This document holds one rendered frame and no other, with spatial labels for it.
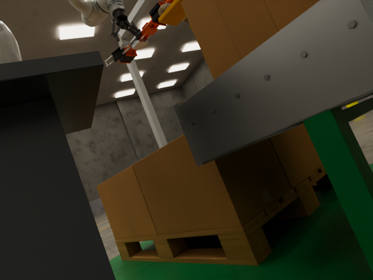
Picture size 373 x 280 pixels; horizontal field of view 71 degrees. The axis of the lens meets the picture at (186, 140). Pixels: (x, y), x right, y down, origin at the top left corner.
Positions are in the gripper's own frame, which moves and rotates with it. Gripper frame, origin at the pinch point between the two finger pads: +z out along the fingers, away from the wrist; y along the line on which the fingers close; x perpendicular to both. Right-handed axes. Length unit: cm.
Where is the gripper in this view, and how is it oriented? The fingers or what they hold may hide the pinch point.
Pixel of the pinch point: (131, 45)
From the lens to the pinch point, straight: 156.7
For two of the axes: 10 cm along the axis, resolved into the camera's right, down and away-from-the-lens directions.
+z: 3.8, 9.1, -1.3
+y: 6.9, -1.9, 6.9
